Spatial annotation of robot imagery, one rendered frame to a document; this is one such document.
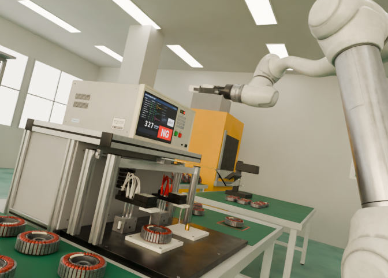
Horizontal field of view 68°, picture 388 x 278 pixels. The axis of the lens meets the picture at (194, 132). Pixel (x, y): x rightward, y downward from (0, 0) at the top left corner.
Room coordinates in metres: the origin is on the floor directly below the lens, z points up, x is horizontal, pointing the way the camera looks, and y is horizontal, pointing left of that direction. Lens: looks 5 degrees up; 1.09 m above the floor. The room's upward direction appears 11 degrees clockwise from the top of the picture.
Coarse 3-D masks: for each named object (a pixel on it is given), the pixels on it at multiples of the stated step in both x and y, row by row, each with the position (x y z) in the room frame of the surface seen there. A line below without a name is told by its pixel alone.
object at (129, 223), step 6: (120, 216) 1.09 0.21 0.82; (126, 216) 1.10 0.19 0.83; (132, 216) 1.13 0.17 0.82; (114, 222) 1.09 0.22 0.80; (126, 222) 1.08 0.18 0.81; (132, 222) 1.11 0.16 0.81; (114, 228) 1.08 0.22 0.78; (120, 228) 1.07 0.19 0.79; (126, 228) 1.08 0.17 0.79; (132, 228) 1.12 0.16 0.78
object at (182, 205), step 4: (172, 192) 1.29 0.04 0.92; (176, 192) 1.31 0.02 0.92; (156, 196) 1.30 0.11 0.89; (160, 196) 1.29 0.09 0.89; (168, 196) 1.28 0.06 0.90; (172, 196) 1.27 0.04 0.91; (176, 196) 1.26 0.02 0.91; (180, 196) 1.25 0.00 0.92; (184, 196) 1.28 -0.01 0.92; (160, 200) 1.30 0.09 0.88; (164, 200) 1.28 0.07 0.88; (168, 200) 1.27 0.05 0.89; (172, 200) 1.26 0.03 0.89; (176, 200) 1.26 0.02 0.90; (180, 200) 1.26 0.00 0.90; (184, 200) 1.29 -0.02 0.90; (160, 204) 1.30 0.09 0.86; (164, 204) 1.34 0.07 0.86; (176, 204) 1.26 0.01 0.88; (180, 204) 1.26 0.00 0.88; (184, 204) 1.29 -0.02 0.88; (164, 208) 1.34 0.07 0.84
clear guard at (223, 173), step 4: (172, 160) 1.26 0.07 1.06; (176, 160) 1.26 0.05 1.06; (192, 164) 1.22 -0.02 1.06; (196, 164) 1.25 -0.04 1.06; (212, 168) 1.17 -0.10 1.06; (216, 168) 1.22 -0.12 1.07; (220, 172) 1.18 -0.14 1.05; (224, 172) 1.23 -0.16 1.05; (228, 172) 1.28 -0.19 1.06; (220, 176) 1.16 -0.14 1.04; (224, 176) 1.19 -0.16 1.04; (224, 180) 1.16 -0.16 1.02; (228, 180) 1.20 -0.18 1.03; (232, 180) 1.25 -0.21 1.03; (236, 180) 1.31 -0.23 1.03; (228, 184) 1.17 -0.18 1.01; (232, 184) 1.22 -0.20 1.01; (236, 184) 1.27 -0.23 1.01; (240, 184) 1.32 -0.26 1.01
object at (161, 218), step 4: (156, 212) 1.29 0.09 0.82; (160, 212) 1.30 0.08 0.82; (164, 212) 1.32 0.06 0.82; (168, 212) 1.34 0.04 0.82; (152, 216) 1.30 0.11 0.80; (156, 216) 1.29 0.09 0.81; (160, 216) 1.28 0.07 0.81; (164, 216) 1.31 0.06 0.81; (168, 216) 1.34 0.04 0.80; (152, 220) 1.30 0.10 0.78; (156, 220) 1.29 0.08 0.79; (160, 220) 1.28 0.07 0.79; (164, 220) 1.32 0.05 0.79; (156, 224) 1.29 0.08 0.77; (160, 224) 1.29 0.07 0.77
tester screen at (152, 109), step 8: (144, 96) 1.04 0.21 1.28; (144, 104) 1.05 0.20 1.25; (152, 104) 1.09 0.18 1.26; (160, 104) 1.14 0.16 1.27; (168, 104) 1.19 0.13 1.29; (144, 112) 1.06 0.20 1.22; (152, 112) 1.10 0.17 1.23; (160, 112) 1.15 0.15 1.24; (168, 112) 1.20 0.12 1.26; (176, 112) 1.26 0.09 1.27; (144, 120) 1.07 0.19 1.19; (152, 120) 1.11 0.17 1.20; (160, 120) 1.16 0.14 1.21; (152, 136) 1.13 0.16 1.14
